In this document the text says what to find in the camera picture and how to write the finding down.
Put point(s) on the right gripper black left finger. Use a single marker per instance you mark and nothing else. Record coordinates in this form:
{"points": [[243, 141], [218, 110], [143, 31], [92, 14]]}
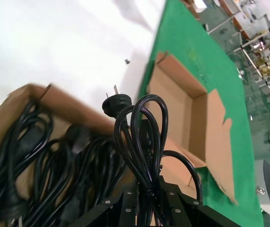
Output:
{"points": [[115, 210]]}

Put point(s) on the yellow padded envelopes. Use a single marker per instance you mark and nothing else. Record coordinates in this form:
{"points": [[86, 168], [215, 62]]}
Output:
{"points": [[266, 67]]}

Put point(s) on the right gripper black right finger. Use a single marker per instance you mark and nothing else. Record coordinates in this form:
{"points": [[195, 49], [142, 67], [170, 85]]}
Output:
{"points": [[179, 208]]}

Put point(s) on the grey pipe frame table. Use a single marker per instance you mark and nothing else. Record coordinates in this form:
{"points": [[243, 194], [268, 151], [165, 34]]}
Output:
{"points": [[255, 66]]}

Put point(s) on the small black screw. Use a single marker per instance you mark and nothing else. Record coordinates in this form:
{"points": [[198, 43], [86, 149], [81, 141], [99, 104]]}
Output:
{"points": [[127, 61]]}

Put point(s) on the open brown cardboard box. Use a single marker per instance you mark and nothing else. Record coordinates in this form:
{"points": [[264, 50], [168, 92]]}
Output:
{"points": [[61, 106], [172, 94]]}

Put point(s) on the silver binder clip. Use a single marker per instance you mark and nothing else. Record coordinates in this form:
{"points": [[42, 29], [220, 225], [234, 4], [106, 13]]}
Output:
{"points": [[241, 72], [261, 190]]}

